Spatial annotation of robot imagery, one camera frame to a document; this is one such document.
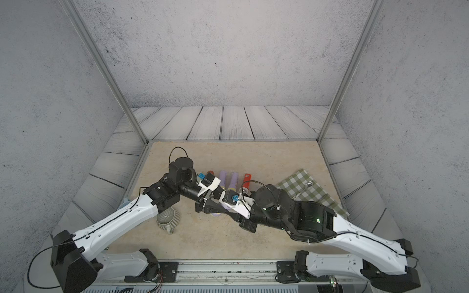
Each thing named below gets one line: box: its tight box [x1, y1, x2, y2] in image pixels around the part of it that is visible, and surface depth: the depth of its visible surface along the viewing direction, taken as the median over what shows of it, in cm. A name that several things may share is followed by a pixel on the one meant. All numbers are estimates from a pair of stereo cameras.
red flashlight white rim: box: [239, 173, 252, 195], surface depth 103 cm
